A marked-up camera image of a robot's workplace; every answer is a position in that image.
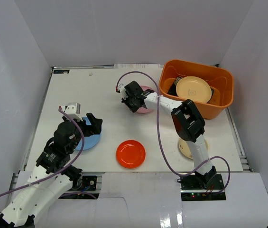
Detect black label sticker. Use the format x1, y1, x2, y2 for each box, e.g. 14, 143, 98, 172
53, 69, 70, 74

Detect blue round plate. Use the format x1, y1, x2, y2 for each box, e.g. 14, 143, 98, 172
75, 116, 101, 151

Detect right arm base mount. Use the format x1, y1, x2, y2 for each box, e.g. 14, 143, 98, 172
177, 174, 226, 202

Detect black floral square plate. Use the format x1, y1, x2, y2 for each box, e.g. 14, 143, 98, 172
167, 76, 182, 96

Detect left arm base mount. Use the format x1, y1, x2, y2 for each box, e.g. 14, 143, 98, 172
59, 175, 100, 200

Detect purple cable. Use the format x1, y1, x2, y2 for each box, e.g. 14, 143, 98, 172
0, 108, 86, 211
115, 71, 231, 193

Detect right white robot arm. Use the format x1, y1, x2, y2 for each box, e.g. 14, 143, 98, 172
116, 81, 217, 190

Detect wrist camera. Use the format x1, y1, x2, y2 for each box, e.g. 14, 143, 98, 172
59, 103, 83, 121
115, 83, 125, 94

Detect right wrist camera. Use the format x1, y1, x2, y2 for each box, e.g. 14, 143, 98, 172
115, 83, 125, 94

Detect orange plastic bin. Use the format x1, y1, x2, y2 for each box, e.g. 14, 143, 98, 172
159, 59, 235, 120

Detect pink round plate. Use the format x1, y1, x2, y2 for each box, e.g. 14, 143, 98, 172
134, 85, 154, 114

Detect orange round plate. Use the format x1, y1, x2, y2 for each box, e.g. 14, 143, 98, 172
116, 140, 146, 169

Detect yellow round plate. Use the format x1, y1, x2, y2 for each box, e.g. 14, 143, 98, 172
176, 76, 212, 103

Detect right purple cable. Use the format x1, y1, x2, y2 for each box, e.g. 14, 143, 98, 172
115, 71, 231, 193

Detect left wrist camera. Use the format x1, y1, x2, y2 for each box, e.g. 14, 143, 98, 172
59, 103, 83, 121

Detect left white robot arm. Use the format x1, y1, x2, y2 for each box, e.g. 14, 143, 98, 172
0, 113, 103, 228

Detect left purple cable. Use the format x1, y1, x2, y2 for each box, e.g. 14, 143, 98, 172
0, 108, 86, 211

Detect beige floral small plate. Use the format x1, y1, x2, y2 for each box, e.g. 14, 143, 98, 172
178, 137, 209, 162

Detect papers at table back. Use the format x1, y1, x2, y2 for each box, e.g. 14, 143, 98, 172
52, 64, 163, 70

